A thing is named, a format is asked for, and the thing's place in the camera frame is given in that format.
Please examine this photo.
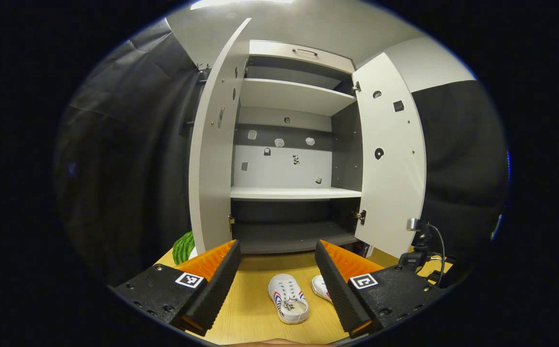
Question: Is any white canvas shoe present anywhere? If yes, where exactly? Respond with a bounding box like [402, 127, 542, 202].
[311, 275, 333, 303]
[267, 274, 310, 324]

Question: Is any white cabinet drawer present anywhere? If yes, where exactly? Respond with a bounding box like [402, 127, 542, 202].
[248, 40, 356, 74]

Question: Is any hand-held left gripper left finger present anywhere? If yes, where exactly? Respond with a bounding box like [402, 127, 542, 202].
[111, 240, 242, 337]

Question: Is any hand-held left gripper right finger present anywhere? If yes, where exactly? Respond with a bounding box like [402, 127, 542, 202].
[315, 240, 449, 339]

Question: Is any green striped watermelon toy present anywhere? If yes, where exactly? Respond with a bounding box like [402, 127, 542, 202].
[172, 230, 196, 266]

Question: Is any white shoe cabinet door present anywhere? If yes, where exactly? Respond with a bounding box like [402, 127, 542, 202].
[352, 52, 427, 259]
[188, 18, 252, 255]

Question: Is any white shoe cabinet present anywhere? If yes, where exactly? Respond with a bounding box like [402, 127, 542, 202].
[229, 40, 364, 254]

